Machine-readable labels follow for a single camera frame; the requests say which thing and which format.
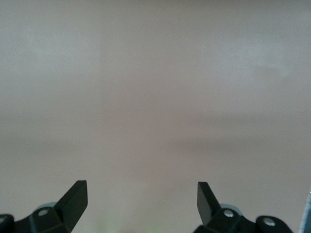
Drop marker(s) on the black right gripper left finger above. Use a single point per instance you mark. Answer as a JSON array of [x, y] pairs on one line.
[[73, 206]]

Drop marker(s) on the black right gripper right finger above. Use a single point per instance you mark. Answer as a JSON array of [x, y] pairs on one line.
[[206, 206]]

